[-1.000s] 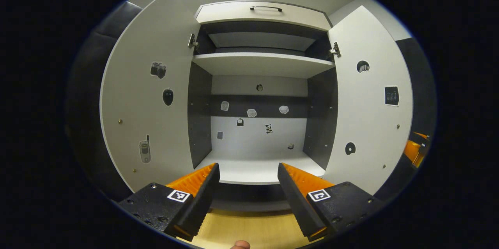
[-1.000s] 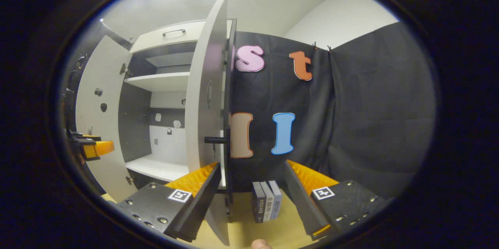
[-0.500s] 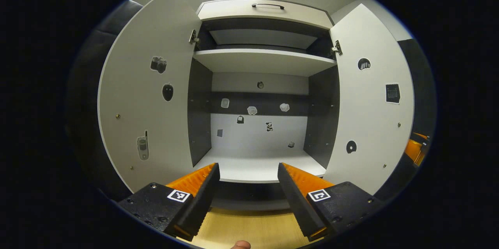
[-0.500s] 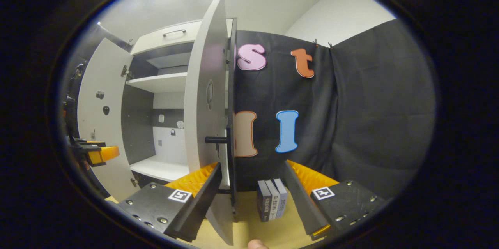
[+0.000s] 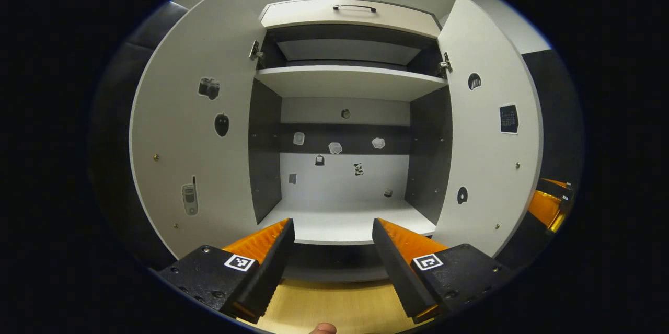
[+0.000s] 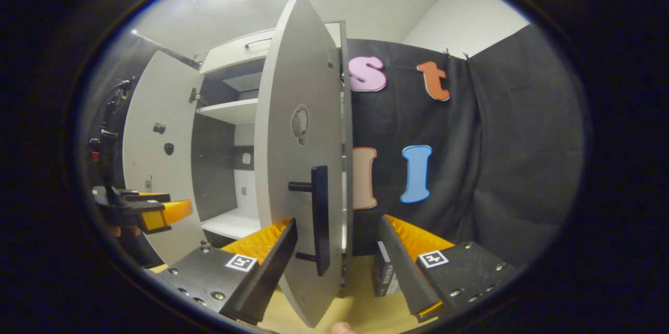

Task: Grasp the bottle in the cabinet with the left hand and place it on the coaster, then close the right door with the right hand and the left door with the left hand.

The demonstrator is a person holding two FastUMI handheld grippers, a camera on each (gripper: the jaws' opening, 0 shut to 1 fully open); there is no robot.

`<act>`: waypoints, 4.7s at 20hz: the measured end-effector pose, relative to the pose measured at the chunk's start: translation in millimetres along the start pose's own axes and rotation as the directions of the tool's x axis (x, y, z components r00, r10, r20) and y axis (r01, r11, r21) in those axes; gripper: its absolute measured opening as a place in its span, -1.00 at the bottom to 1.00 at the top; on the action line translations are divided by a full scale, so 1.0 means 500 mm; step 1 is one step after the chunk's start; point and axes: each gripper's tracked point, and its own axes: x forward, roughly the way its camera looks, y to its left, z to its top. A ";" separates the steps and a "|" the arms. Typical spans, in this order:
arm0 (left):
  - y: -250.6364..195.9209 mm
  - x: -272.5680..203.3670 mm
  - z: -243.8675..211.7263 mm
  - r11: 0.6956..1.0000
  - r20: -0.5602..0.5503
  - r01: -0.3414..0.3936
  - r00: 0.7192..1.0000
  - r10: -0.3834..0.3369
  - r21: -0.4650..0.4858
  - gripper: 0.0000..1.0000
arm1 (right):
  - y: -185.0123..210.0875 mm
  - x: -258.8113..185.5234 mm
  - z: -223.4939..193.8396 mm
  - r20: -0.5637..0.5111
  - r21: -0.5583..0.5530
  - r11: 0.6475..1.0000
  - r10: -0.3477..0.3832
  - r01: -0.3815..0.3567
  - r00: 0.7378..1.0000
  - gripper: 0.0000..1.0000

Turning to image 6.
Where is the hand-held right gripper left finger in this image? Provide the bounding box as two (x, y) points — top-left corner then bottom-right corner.
(157, 217), (298, 326)

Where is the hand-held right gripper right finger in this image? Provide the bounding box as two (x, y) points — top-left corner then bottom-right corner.
(380, 214), (523, 323)

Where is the grey white cabinet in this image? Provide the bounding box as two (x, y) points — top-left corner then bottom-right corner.
(191, 20), (353, 298)

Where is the black door handle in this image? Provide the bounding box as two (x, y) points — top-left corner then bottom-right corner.
(287, 165), (331, 277)

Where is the black cable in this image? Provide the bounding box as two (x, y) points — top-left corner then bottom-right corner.
(102, 78), (135, 131)

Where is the small black and white box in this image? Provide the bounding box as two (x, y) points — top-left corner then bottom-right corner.
(371, 241), (403, 298)

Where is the grey cabinet door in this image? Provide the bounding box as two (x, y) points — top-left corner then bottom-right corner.
(253, 0), (348, 328)
(122, 51), (204, 267)

